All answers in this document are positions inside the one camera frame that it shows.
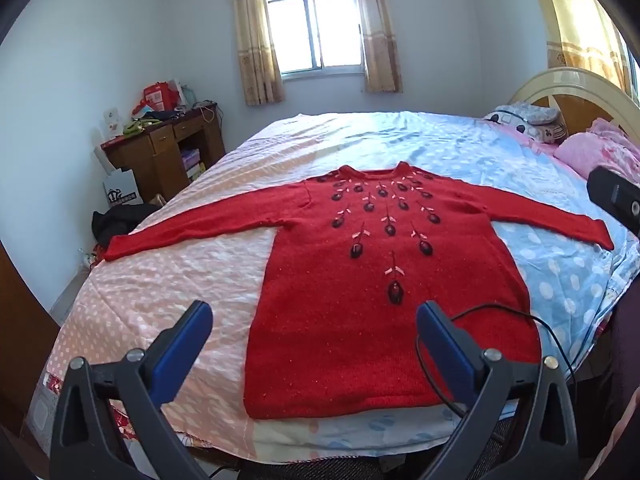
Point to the beige patterned curtain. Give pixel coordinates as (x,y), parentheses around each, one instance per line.
(255,45)
(380,45)

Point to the cream wooden headboard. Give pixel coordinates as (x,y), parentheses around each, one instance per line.
(575,85)

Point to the pink pillow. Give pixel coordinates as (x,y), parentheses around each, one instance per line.
(600,152)

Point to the white wall card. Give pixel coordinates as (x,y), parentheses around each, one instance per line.
(111,121)

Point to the dark cloth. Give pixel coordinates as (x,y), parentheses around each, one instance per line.
(120,222)

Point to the red knitted sweater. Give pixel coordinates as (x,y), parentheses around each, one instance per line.
(325,310)

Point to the red box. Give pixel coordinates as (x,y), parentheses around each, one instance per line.
(160,96)

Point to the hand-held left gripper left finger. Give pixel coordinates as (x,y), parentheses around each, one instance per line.
(186,340)

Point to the brown wooden panel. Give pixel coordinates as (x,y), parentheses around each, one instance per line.
(20,335)

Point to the yellow curtain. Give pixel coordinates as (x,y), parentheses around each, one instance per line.
(580,35)

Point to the window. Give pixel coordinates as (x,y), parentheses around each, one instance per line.
(295,35)

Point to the person's dark purple clothing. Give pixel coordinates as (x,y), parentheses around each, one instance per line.
(622,360)

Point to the white paper bag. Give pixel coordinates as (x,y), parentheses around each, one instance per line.
(120,187)

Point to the green items on desk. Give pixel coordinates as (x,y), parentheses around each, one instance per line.
(137,126)

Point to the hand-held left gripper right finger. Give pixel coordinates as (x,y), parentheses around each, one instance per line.
(445,355)

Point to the polka dot bedsheet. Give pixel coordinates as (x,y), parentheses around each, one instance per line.
(400,140)

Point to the brown wooden desk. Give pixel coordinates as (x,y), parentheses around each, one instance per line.
(155,160)

